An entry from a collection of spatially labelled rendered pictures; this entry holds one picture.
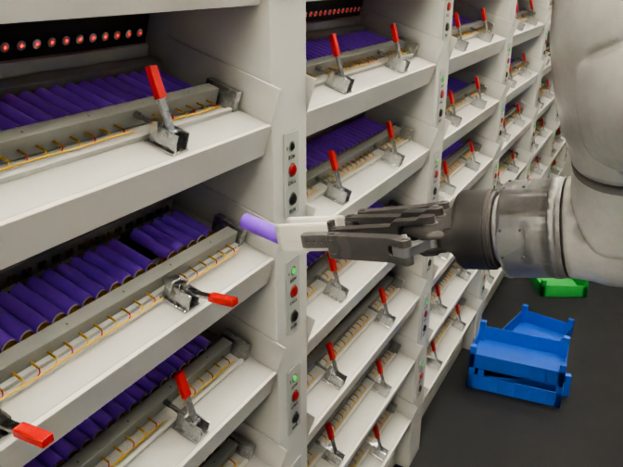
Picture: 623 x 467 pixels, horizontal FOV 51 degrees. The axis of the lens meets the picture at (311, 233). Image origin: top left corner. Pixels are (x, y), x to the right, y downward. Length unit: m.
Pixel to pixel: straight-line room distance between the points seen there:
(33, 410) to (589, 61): 0.54
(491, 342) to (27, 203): 2.02
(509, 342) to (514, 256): 1.86
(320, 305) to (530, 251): 0.66
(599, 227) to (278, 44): 0.48
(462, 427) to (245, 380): 1.25
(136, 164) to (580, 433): 1.80
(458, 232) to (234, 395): 0.48
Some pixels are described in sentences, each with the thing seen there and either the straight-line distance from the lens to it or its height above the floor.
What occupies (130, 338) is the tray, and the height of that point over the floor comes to 0.94.
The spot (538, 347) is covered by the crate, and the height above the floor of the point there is 0.09.
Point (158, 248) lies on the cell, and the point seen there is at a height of 0.98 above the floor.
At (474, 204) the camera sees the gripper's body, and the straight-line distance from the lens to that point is 0.60.
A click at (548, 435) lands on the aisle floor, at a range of 2.19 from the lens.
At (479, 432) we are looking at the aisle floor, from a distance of 2.14.
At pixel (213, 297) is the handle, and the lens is 0.75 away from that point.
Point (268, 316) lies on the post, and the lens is 0.97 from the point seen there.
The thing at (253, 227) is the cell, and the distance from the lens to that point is 0.72.
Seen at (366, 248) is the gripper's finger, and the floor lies 1.06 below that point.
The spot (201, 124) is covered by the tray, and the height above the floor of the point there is 1.14.
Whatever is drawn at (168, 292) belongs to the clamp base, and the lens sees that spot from 0.79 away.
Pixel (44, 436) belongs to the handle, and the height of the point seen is 0.96.
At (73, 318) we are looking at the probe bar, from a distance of 0.72.
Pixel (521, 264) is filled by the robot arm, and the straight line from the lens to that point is 0.59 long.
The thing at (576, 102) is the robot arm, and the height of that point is 1.23.
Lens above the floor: 1.31
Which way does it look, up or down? 22 degrees down
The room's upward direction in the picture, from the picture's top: straight up
